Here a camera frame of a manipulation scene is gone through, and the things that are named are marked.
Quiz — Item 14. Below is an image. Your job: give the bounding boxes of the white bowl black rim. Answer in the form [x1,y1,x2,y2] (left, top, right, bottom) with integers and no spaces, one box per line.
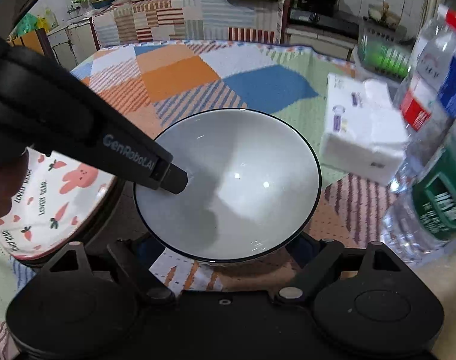
[133,109,322,264]

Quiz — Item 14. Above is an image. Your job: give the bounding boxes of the white pink bunny plate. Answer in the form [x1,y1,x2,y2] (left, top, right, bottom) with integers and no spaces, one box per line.
[0,148,116,261]

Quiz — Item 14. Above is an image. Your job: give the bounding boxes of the person's left hand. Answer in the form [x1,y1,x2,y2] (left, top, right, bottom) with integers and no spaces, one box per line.
[0,151,29,218]

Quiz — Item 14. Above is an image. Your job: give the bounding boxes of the orange wooden chair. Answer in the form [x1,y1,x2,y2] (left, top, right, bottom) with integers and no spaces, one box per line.
[7,28,55,60]

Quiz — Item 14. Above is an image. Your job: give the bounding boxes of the colourful patchwork tablecloth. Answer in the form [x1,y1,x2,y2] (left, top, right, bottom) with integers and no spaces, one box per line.
[0,39,420,360]

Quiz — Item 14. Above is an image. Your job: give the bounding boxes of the white tissue pack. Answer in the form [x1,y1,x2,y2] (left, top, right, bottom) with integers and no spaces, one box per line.
[320,73,408,186]

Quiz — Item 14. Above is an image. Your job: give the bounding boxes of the green label water bottle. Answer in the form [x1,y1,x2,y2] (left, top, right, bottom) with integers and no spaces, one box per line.
[381,121,456,264]

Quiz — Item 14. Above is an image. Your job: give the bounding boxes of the patchwork covered counter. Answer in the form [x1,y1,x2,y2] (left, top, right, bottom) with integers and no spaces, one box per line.
[93,0,291,47]

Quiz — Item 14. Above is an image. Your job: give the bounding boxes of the blue label water bottle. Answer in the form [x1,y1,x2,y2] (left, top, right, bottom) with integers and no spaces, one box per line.
[438,56,456,119]

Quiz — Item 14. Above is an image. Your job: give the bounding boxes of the clear basket with green items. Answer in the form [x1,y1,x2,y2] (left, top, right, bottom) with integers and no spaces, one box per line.
[356,21,411,82]

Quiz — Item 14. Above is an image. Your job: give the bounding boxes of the red label water bottle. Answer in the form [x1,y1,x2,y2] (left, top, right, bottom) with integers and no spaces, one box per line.
[395,4,456,133]

